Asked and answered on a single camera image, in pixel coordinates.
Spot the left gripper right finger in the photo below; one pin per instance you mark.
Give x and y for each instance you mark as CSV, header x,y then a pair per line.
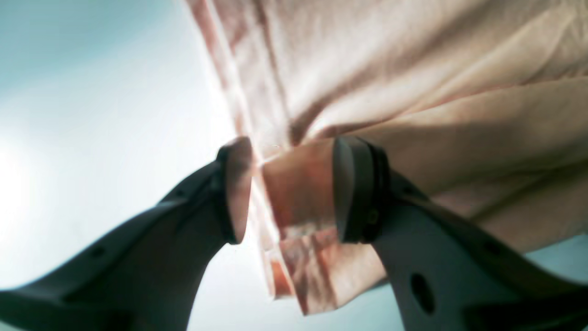
x,y
446,274

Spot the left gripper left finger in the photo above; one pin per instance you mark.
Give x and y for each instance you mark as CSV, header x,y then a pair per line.
x,y
144,275

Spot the peach T-shirt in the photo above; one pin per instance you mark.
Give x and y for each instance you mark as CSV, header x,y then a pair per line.
x,y
482,104

